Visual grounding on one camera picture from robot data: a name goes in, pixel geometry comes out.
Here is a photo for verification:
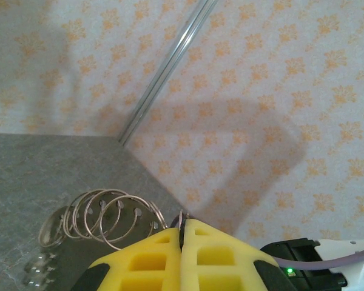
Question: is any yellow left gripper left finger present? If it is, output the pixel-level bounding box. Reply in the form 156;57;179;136
75;227;183;291

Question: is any crescent steel key ring plate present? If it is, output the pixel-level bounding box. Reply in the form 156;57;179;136
22;196;167;291

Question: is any silver split key ring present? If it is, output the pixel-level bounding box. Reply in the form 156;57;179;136
62;190;110;240
98;195;159;252
84;189;131;243
147;201;170;231
170;210;191;231
38;206;73;248

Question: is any aluminium frame post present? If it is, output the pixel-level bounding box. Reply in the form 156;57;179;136
118;0;216;146

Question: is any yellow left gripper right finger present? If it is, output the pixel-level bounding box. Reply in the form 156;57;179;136
180;218;295;291

